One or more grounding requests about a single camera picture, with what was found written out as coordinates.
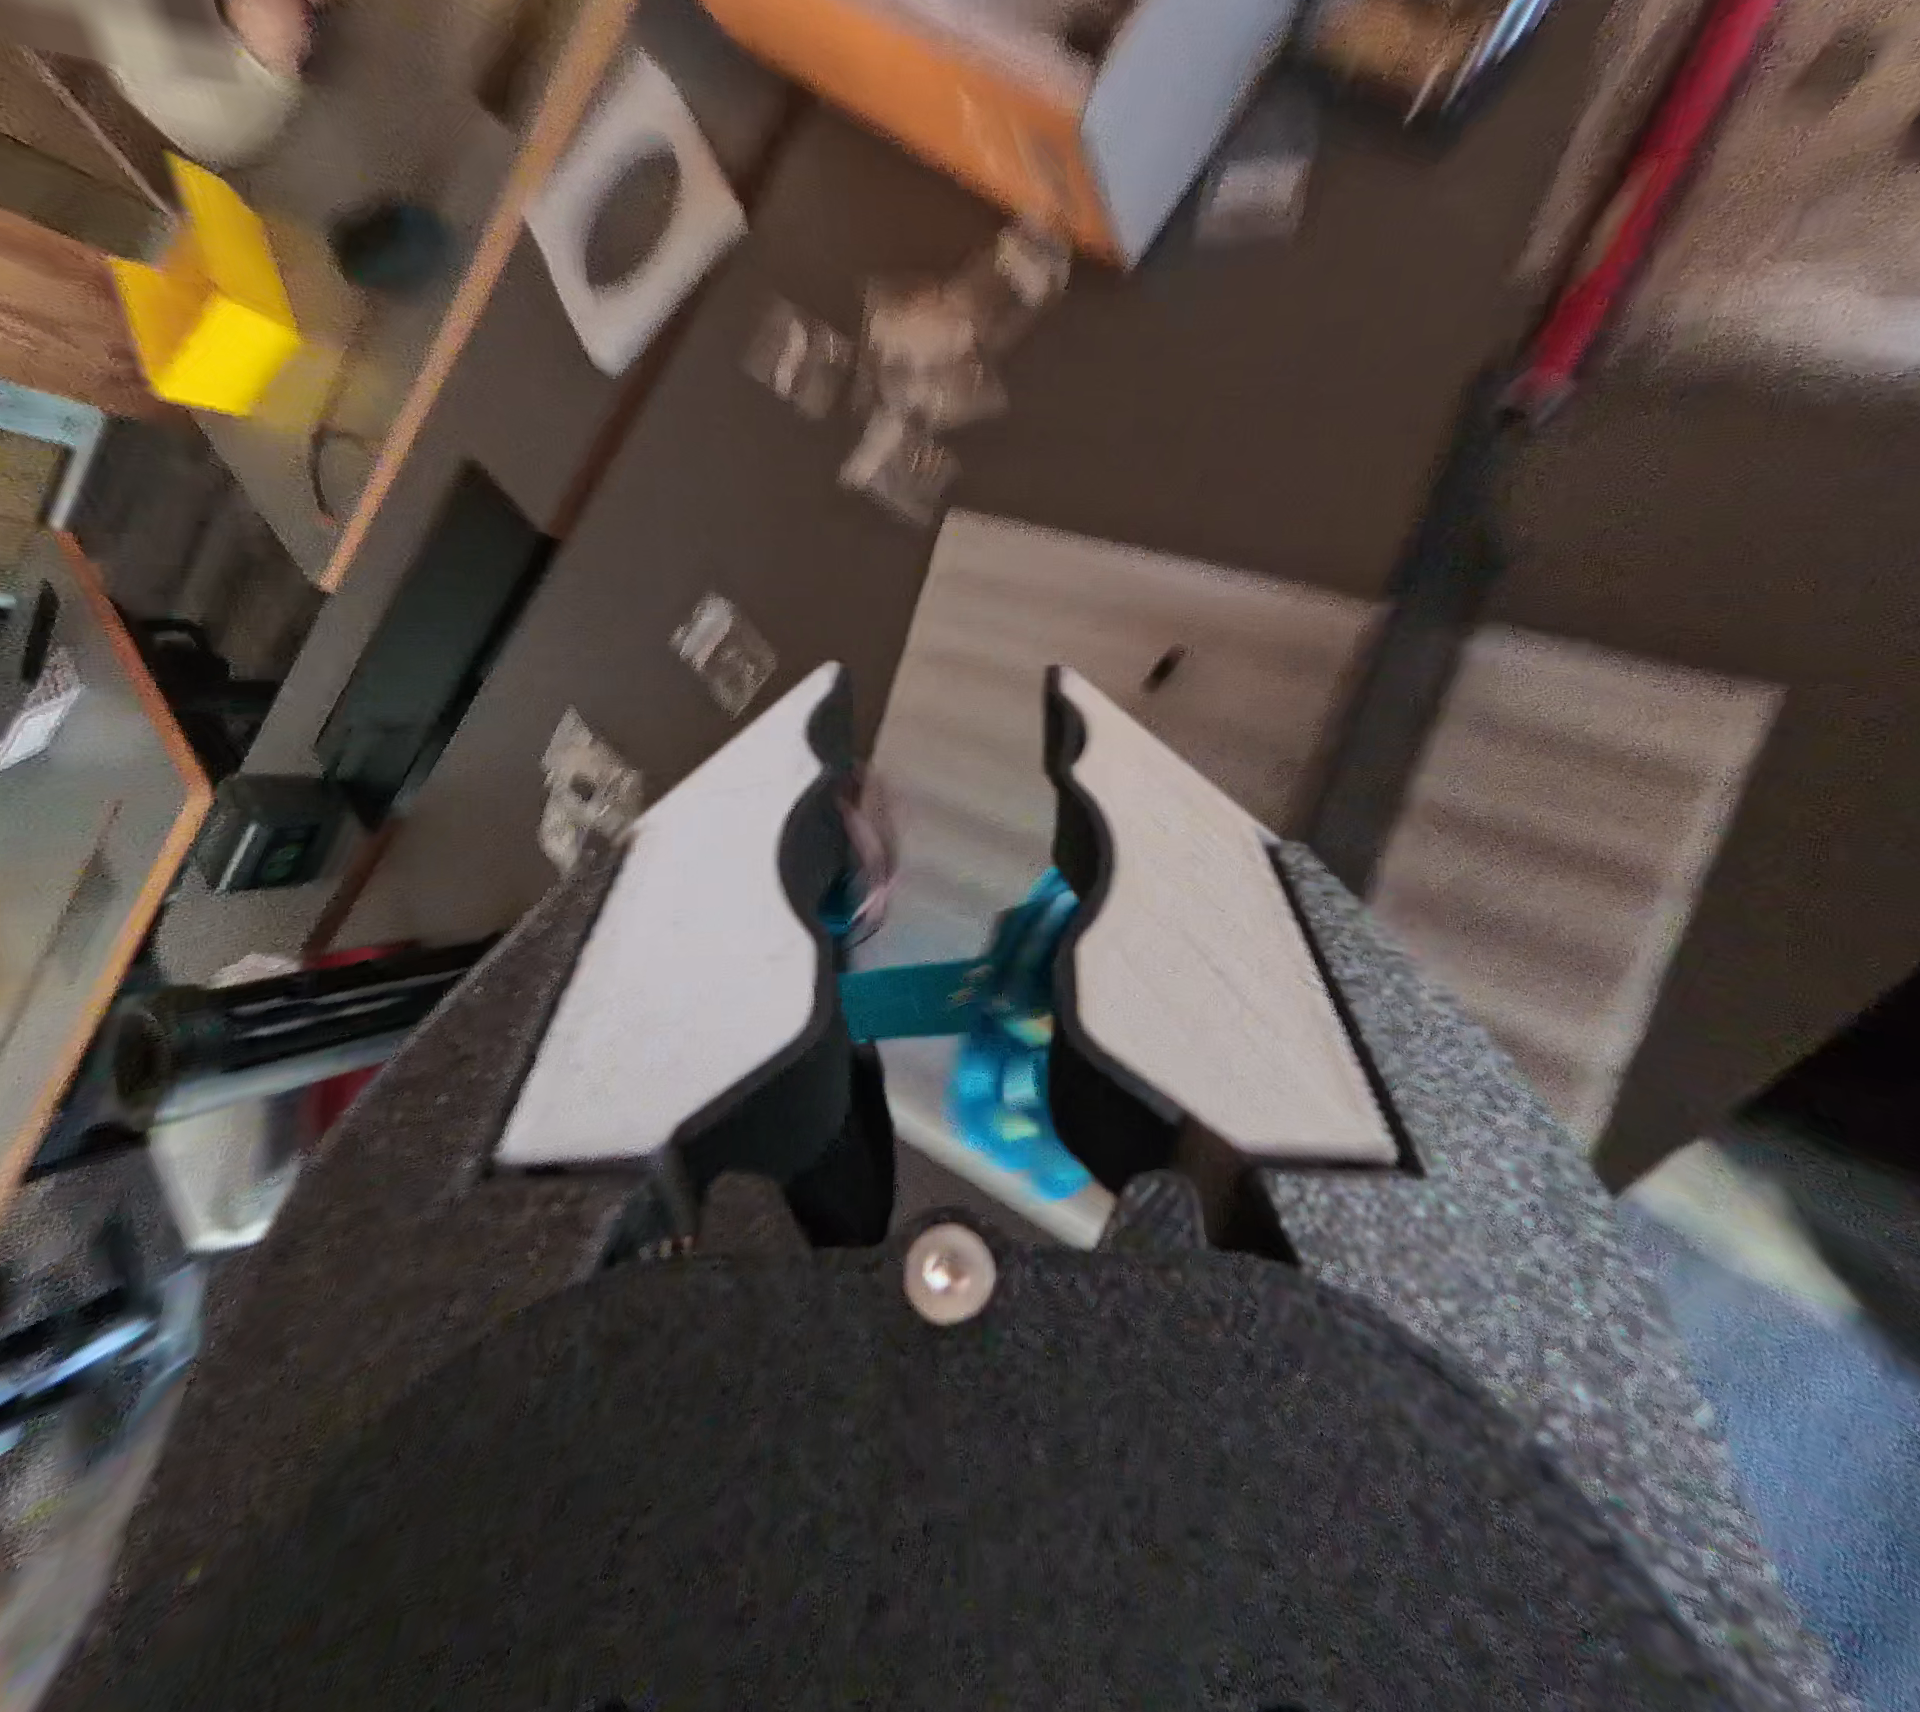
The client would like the black flat tray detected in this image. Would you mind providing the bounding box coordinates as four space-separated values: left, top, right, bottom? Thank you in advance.
311 465 561 832

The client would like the white foam insert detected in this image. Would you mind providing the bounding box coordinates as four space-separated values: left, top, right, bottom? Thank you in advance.
522 49 754 381

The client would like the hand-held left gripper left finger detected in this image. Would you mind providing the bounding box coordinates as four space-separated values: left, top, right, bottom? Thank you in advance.
493 662 855 1168

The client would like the black cylindrical tube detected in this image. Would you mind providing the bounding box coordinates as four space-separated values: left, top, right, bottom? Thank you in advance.
104 936 500 1116

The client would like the maroon cylindrical container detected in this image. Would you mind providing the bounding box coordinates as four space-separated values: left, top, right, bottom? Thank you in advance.
293 944 396 1151

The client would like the white foam sheet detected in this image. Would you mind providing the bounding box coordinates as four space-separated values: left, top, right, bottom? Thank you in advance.
875 505 1790 1147

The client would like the orange cardboard box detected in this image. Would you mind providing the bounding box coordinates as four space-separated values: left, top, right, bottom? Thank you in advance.
611 0 1444 270

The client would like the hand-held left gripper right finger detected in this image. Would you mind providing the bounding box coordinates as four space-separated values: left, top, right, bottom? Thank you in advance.
1044 666 1410 1168

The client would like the red screwdriver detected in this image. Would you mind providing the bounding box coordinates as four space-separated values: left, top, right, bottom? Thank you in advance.
1499 0 1864 427

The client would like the blue hobby robot arm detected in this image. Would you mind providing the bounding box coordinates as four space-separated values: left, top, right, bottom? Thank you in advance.
818 370 1519 1205

